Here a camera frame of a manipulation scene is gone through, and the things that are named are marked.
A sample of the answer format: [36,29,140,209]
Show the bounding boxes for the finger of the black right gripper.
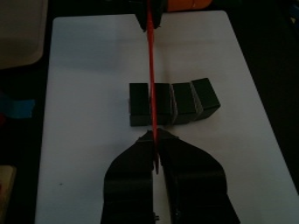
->
[152,0,166,30]
[129,0,149,32]

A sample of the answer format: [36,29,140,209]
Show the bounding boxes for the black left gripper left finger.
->
[98,129,156,224]

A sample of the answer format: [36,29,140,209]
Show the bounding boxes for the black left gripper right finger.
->
[156,127,241,224]

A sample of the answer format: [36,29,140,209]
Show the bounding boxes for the red toy knife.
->
[144,0,160,175]

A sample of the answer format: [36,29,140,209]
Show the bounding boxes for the dark seaweed sushi piece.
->
[190,77,221,121]
[128,82,152,127]
[153,82,174,126]
[170,82,201,125]

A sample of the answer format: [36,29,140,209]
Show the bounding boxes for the orange plate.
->
[165,0,213,13]

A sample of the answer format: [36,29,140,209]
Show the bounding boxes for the white cutting board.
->
[33,10,299,224]

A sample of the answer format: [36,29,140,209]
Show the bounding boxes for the beige wooden block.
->
[0,164,17,224]

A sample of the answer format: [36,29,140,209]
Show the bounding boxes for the beige plastic tray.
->
[0,0,44,71]

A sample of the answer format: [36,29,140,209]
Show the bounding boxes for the blue tape strip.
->
[0,97,36,119]

